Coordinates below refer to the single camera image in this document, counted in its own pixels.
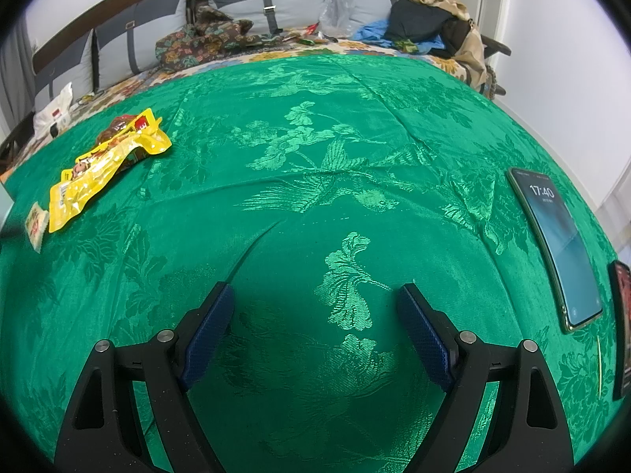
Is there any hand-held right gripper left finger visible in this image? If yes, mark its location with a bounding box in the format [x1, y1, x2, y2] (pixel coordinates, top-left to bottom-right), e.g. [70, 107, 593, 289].
[53, 282, 235, 473]

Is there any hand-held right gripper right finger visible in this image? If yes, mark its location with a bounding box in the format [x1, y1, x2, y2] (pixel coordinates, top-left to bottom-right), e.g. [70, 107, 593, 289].
[397, 283, 575, 473]

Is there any small beige snack packet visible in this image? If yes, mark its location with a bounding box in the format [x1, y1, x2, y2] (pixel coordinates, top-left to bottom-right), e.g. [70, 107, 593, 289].
[24, 201, 51, 254]

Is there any brown snack packet yellow edge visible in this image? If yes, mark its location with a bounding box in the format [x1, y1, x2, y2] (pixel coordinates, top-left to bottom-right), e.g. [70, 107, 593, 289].
[96, 108, 164, 171]

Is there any smartphone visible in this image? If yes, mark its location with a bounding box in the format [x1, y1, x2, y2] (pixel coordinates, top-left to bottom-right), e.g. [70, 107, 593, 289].
[507, 168, 603, 334]

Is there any dark red-edged device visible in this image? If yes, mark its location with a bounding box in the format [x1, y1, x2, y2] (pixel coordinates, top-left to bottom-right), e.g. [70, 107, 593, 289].
[609, 260, 631, 401]

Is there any green patterned blanket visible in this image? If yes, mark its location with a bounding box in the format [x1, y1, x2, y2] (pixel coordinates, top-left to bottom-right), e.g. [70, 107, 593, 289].
[0, 53, 631, 473]

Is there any floral bedsheet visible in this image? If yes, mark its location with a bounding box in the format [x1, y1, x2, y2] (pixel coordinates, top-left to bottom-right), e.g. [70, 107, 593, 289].
[0, 24, 491, 183]

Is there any white plastic bag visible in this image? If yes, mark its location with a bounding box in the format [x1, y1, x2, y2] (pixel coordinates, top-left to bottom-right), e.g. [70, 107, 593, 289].
[32, 82, 75, 139]

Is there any brown patterned cloth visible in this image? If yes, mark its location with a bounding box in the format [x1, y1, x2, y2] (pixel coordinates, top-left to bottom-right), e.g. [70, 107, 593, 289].
[154, 4, 254, 74]

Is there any blue cloth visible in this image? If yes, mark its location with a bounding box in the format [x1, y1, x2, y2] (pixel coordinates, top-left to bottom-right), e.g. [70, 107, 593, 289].
[352, 20, 444, 55]

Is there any black clothing pile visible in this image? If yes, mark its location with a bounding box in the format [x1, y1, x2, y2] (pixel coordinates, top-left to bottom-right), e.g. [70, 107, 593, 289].
[383, 0, 475, 59]

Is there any small red green packet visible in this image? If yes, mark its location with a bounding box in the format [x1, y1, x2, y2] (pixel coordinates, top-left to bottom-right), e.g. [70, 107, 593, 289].
[281, 24, 341, 46]

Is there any grey curtain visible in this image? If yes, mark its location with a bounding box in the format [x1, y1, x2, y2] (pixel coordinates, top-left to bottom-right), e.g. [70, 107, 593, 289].
[0, 22, 31, 126]

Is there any clear plastic bag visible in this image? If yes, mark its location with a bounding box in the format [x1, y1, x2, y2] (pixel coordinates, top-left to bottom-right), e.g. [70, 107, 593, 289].
[318, 0, 363, 39]

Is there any white door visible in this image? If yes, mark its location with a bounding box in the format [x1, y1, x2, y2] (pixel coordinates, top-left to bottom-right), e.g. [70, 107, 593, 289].
[428, 0, 513, 47]

